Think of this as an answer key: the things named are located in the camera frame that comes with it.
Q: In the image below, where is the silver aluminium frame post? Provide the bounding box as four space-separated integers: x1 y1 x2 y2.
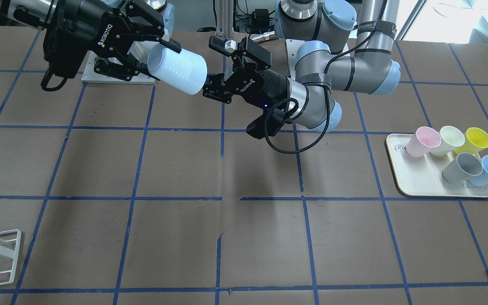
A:
214 0 235 40

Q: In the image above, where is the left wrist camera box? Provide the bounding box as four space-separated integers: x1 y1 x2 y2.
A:
246 108 293 139

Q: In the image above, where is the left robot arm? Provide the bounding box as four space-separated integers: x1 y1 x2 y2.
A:
202 0 401 139

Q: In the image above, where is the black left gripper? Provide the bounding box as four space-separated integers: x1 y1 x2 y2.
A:
202 36 290 109

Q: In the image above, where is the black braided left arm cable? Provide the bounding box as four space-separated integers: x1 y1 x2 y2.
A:
263 0 391 155

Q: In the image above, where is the cream plastic tray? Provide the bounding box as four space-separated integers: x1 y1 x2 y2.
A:
385 133 488 198

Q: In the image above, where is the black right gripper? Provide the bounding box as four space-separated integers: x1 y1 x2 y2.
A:
43 0 182 82

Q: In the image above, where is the light blue plastic cup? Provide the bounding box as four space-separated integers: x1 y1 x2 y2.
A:
147 43 208 95

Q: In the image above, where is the grey plastic cup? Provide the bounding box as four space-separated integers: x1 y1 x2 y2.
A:
442 152 483 185

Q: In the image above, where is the yellow plastic cup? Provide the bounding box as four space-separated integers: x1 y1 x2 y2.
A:
453 127 488 155

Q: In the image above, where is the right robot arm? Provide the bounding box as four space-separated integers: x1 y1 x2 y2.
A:
0 0 182 92

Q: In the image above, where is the pink plastic cup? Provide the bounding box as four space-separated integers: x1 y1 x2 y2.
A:
405 127 442 158

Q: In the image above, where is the cream white plastic cup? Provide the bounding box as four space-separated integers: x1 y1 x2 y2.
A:
430 125 466 157

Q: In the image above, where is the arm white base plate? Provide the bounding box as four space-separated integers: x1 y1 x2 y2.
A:
81 41 158 85
286 40 350 81

